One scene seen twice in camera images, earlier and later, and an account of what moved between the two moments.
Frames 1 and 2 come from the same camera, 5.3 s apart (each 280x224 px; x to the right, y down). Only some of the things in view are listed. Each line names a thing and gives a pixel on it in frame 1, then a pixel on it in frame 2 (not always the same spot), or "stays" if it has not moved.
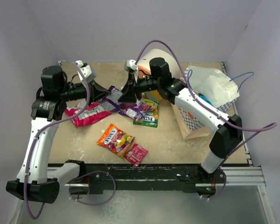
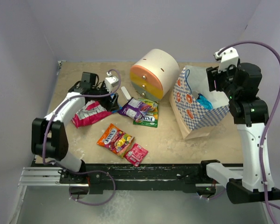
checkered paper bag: (212, 84) stays
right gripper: (130, 89) to (211, 72)
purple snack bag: (135, 111) stays
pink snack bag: (92, 111) stays
